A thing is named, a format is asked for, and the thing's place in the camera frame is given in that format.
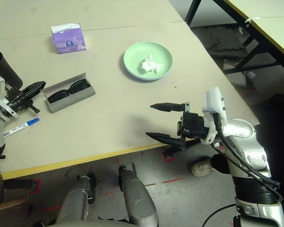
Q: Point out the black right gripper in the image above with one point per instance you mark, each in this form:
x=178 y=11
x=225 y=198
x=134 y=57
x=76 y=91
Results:
x=192 y=125

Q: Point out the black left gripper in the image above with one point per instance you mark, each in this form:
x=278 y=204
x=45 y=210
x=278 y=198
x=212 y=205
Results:
x=19 y=101

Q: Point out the black sunglasses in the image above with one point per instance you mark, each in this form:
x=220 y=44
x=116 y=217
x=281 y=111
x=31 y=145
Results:
x=61 y=95

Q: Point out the grey glasses case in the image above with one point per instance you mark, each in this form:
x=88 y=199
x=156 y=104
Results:
x=73 y=100

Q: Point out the blue-capped whiteboard marker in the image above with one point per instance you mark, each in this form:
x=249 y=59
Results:
x=21 y=127

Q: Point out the white tissue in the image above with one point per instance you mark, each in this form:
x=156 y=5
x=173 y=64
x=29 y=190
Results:
x=149 y=65

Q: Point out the light green plate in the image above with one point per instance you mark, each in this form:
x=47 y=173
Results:
x=132 y=56

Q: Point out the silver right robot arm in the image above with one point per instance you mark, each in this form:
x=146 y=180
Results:
x=248 y=151

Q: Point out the black table leg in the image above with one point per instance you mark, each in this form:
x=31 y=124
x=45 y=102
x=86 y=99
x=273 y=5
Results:
x=19 y=184
x=175 y=149

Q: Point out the black plastic cup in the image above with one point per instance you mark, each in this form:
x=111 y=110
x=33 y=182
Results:
x=7 y=71

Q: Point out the white bystander sneaker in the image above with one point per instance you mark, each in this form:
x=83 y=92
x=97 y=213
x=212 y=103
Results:
x=201 y=169

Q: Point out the purple tissue pack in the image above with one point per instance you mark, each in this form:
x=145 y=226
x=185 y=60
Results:
x=69 y=41

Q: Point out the silver robot right leg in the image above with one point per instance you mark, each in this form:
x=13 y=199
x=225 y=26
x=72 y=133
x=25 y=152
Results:
x=138 y=201

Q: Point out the silver robot leg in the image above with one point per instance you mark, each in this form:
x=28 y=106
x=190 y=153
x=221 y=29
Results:
x=77 y=201
x=138 y=201

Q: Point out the bystander black clothing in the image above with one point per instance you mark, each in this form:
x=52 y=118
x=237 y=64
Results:
x=279 y=142

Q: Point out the wooden stick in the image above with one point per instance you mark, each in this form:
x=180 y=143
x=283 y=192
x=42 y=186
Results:
x=7 y=204

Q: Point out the silver robot left leg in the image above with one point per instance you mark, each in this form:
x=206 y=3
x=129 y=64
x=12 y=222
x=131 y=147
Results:
x=77 y=201

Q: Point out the grey robot torso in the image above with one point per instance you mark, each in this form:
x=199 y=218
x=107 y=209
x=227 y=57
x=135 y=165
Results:
x=90 y=224

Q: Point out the black-framed yellow-edged table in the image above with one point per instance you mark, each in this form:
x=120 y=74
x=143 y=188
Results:
x=262 y=28

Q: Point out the black white-laced sneaker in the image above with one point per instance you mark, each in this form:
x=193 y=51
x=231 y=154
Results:
x=39 y=224

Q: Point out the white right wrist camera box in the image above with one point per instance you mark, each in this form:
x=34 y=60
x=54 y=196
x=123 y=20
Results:
x=214 y=101

